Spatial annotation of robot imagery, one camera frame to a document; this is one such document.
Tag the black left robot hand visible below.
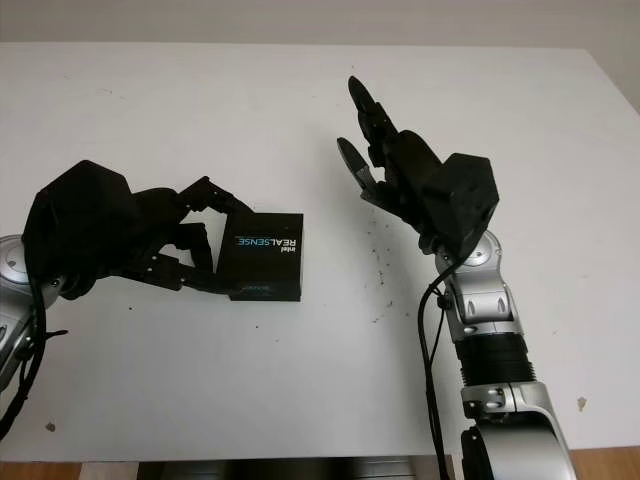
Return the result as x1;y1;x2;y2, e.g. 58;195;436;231
54;175;256;301

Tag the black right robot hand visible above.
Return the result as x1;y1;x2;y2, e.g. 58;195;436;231
337;75;451;256

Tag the black RealSense box lid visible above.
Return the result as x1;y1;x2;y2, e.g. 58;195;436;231
213;212;305;304

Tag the dark robot torso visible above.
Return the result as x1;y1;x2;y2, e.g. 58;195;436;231
139;454;451;480

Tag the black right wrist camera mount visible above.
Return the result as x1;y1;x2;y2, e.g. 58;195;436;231
424;152;501;256

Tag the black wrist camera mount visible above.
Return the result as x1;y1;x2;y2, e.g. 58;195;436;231
22;159;136;281
424;152;501;256

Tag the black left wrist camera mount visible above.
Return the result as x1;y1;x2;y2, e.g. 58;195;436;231
22;159;136;281

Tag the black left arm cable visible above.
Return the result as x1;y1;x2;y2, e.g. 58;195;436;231
0;279;69;439

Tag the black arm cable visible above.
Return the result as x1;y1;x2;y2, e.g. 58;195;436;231
418;269;461;480
0;279;69;439

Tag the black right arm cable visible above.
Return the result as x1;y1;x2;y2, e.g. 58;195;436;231
418;269;461;480

